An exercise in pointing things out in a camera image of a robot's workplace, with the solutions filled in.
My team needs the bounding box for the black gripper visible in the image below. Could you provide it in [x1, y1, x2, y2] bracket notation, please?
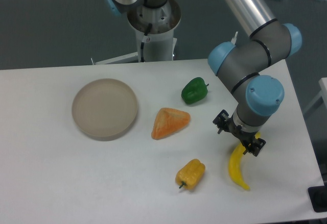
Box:
[213, 109, 266, 156]

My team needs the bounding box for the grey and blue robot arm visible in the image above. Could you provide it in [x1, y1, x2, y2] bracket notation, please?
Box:
[106, 0, 302, 156]

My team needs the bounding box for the green bell pepper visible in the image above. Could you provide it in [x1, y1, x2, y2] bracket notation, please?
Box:
[181, 77, 208, 105]

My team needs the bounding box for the yellow bell pepper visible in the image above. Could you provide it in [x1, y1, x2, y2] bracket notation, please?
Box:
[175, 159, 205, 190]

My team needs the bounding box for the yellow banana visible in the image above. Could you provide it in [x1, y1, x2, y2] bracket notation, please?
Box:
[228, 142, 250, 191]

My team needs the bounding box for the orange triangular bread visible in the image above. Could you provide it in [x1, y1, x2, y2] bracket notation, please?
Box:
[151, 108, 191, 140]

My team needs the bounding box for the black device at table edge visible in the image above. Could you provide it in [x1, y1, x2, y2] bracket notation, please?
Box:
[308, 185, 326, 213]

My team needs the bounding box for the beige round plate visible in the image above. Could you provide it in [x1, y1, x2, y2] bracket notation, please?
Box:
[72, 79, 138, 141]

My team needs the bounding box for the white frame at right edge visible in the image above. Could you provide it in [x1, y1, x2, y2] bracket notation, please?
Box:
[302, 77, 326, 118]

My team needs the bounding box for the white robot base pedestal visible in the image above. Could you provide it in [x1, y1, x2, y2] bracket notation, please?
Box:
[94, 0, 181, 65]

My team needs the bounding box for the black cable on pedestal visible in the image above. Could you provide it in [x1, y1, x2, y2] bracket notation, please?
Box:
[139, 22, 153, 63]

